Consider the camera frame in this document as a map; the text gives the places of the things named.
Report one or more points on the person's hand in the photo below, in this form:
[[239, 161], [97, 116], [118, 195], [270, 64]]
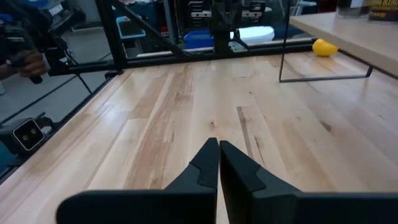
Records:
[[31, 63]]

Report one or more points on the furikake seasoning jar beige lid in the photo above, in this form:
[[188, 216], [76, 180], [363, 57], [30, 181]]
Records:
[[345, 9]]

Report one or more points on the yellow lemon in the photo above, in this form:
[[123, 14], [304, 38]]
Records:
[[325, 48]]

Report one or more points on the wooden shelf black metal legs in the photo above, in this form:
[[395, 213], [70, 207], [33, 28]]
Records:
[[357, 37]]

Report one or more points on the light blue tray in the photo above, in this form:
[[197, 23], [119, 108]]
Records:
[[136, 32]]

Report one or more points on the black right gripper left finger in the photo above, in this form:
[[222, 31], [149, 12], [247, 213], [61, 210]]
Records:
[[140, 207]]

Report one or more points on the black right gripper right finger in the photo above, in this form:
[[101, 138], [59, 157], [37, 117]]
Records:
[[280, 207]]

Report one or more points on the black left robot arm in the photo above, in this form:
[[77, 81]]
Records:
[[225, 31]]

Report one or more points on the white plastic container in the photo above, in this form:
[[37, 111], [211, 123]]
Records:
[[258, 34]]

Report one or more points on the blue storage tote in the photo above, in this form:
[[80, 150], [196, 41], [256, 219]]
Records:
[[199, 40]]

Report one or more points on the table-level camera box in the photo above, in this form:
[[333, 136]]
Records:
[[28, 135]]

